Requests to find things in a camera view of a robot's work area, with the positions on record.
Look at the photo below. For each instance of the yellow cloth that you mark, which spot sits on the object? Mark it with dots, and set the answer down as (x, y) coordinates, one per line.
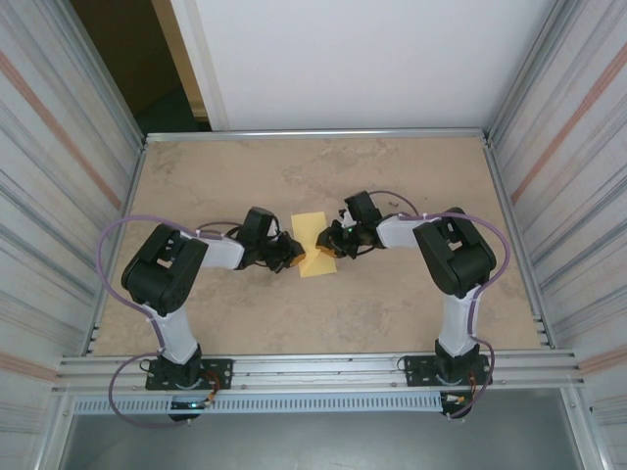
(318, 268)

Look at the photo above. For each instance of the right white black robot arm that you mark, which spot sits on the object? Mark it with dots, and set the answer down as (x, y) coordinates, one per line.
(455, 254)

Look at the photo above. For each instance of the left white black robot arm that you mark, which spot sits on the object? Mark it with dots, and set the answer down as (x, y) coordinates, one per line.
(161, 274)

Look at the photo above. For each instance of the grey metal shelf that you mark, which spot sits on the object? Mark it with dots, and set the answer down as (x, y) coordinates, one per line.
(318, 440)

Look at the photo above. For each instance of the long aluminium table edge rail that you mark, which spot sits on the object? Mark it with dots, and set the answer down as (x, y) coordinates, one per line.
(318, 133)

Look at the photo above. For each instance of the wide aluminium mounting rail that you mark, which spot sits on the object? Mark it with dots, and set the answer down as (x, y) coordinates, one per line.
(318, 364)

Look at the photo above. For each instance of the aluminium side rail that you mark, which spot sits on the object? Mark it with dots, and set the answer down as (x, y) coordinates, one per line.
(499, 171)
(136, 171)

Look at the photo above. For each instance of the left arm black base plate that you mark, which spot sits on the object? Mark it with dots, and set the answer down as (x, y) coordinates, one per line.
(218, 373)

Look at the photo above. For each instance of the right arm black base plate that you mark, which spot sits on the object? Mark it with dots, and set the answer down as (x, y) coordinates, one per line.
(416, 369)

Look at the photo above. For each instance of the white door frame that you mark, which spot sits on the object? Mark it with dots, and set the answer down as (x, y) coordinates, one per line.
(202, 63)

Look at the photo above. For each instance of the ribbed translucent enclosure panel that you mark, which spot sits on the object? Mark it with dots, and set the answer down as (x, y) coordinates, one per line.
(49, 171)
(578, 171)

